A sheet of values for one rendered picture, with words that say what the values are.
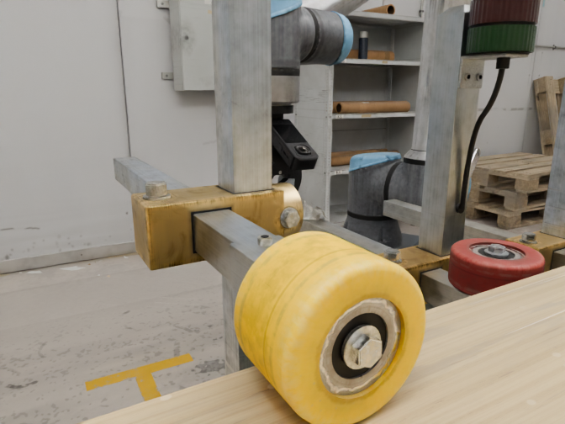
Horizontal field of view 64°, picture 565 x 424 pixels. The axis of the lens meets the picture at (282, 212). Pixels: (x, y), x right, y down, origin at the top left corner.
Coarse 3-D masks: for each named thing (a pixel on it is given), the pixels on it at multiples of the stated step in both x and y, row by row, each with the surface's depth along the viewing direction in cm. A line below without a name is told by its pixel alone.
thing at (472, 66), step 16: (464, 64) 45; (480, 64) 47; (496, 64) 43; (464, 80) 46; (480, 80) 47; (496, 80) 44; (496, 96) 44; (464, 176) 49; (464, 192) 49; (464, 208) 50
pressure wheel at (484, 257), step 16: (464, 240) 45; (480, 240) 45; (496, 240) 45; (464, 256) 41; (480, 256) 41; (496, 256) 41; (512, 256) 42; (528, 256) 41; (448, 272) 44; (464, 272) 41; (480, 272) 39; (496, 272) 39; (512, 272) 38; (528, 272) 38; (464, 288) 41; (480, 288) 40
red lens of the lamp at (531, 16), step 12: (480, 0) 41; (492, 0) 40; (504, 0) 40; (516, 0) 40; (528, 0) 40; (540, 0) 41; (480, 12) 41; (492, 12) 41; (504, 12) 40; (516, 12) 40; (528, 12) 40; (468, 24) 43
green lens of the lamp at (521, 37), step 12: (504, 24) 40; (516, 24) 40; (528, 24) 40; (468, 36) 43; (480, 36) 42; (492, 36) 41; (504, 36) 41; (516, 36) 40; (528, 36) 41; (468, 48) 43; (480, 48) 42; (492, 48) 41; (504, 48) 41; (516, 48) 41; (528, 48) 41
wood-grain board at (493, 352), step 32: (512, 288) 36; (544, 288) 36; (448, 320) 31; (480, 320) 31; (512, 320) 31; (544, 320) 31; (448, 352) 27; (480, 352) 27; (512, 352) 27; (544, 352) 27; (224, 384) 24; (256, 384) 24; (416, 384) 24; (448, 384) 24; (480, 384) 24; (512, 384) 24; (544, 384) 24; (128, 416) 22; (160, 416) 22; (192, 416) 22; (224, 416) 22; (256, 416) 22; (288, 416) 22; (384, 416) 22; (416, 416) 22; (448, 416) 22; (480, 416) 22; (512, 416) 22; (544, 416) 22
